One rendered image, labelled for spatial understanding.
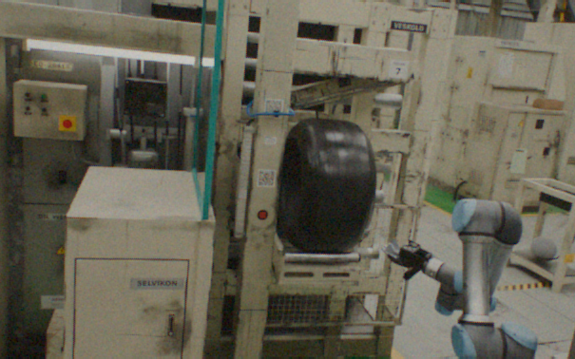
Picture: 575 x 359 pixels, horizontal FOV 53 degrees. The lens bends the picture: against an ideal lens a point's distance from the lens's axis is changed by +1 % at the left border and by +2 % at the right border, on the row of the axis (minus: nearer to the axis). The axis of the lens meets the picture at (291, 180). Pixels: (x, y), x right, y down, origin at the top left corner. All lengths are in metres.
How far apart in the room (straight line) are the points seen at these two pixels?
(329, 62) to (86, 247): 1.40
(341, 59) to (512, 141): 4.64
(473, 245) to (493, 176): 5.00
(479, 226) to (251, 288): 1.02
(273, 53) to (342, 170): 0.53
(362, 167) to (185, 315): 0.93
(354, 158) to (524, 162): 5.12
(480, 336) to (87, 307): 1.21
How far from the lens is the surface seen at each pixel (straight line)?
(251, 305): 2.53
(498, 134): 6.95
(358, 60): 2.62
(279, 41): 2.25
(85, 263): 1.67
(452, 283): 2.21
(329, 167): 2.20
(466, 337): 1.98
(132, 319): 1.74
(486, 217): 2.02
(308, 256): 2.40
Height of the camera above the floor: 1.81
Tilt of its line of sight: 15 degrees down
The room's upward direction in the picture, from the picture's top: 7 degrees clockwise
